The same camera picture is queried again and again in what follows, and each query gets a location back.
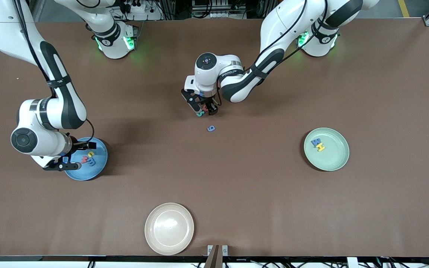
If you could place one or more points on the camera stand bracket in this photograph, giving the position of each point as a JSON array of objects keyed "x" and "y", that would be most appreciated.
[{"x": 217, "y": 253}]

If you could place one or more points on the beige plate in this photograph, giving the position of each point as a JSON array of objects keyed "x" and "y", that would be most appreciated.
[{"x": 169, "y": 229}]

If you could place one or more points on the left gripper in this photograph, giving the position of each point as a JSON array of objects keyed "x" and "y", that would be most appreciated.
[{"x": 208, "y": 104}]

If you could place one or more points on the red foam letter w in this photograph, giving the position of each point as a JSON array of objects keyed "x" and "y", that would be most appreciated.
[{"x": 83, "y": 160}]

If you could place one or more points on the aluminium table edge rail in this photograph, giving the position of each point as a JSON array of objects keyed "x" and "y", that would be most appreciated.
[{"x": 88, "y": 258}]

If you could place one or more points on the blue foam lowercase m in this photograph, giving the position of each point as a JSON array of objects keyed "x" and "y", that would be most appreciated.
[{"x": 92, "y": 162}]

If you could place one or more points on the green plate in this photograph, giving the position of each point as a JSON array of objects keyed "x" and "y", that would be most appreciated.
[{"x": 330, "y": 160}]

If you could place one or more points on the blue foam letter g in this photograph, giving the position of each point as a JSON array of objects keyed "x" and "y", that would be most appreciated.
[{"x": 210, "y": 128}]

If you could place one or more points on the white power strip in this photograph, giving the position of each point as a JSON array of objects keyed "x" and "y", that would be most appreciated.
[{"x": 140, "y": 7}]

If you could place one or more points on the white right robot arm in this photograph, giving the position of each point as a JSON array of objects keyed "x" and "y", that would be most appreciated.
[{"x": 62, "y": 108}]

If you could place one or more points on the black electronics box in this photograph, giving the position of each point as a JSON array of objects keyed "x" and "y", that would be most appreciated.
[{"x": 218, "y": 7}]

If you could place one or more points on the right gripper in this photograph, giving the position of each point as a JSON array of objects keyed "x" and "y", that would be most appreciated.
[{"x": 77, "y": 143}]

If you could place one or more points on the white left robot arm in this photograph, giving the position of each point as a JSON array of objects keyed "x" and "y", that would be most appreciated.
[{"x": 237, "y": 87}]

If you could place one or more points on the blue foam capital M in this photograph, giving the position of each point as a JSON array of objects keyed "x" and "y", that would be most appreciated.
[{"x": 316, "y": 142}]

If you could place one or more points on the yellow foam letter H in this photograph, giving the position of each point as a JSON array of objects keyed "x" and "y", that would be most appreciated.
[{"x": 321, "y": 147}]

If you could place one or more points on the blue plate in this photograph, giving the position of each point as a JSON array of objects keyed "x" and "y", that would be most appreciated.
[{"x": 97, "y": 169}]

